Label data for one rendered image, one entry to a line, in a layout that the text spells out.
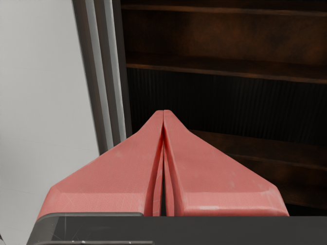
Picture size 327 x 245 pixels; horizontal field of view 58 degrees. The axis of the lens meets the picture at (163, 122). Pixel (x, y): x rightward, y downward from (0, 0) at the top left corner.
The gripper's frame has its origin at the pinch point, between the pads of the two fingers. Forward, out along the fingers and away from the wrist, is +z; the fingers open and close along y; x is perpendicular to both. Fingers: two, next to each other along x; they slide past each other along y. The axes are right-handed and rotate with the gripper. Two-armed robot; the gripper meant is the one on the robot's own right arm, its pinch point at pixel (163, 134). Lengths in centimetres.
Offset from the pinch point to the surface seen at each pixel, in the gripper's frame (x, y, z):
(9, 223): 26.6, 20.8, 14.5
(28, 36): 0.5, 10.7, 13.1
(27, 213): 23.5, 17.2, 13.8
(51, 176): 16.0, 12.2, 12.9
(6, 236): 30.0, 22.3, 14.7
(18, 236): 29.1, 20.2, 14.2
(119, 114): 9.2, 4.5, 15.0
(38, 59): 2.3, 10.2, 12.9
